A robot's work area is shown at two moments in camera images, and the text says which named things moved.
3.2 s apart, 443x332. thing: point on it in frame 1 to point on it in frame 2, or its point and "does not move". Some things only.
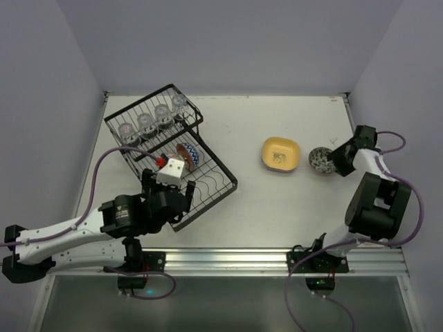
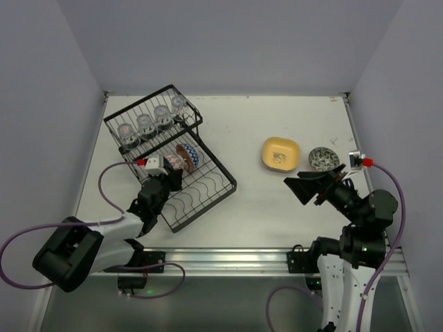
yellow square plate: x=280 y=154 does not move
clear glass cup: x=127 y=135 does not move
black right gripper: x=345 y=158 to x=325 y=186
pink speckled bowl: x=318 y=158 does not move
